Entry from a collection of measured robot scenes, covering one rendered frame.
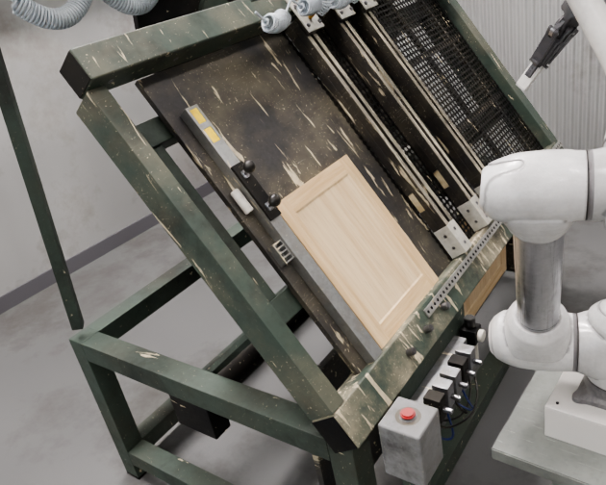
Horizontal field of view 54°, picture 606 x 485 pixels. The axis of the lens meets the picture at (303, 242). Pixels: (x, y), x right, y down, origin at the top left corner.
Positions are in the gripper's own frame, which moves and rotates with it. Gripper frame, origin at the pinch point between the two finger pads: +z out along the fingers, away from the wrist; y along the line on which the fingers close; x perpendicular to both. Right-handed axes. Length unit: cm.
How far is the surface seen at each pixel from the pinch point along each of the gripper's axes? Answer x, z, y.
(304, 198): -32, 69, 14
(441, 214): -10, 71, -42
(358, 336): 13, 83, 22
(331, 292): -2, 78, 24
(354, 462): 40, 99, 40
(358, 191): -29, 70, -11
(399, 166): -32, 65, -34
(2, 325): -200, 353, 27
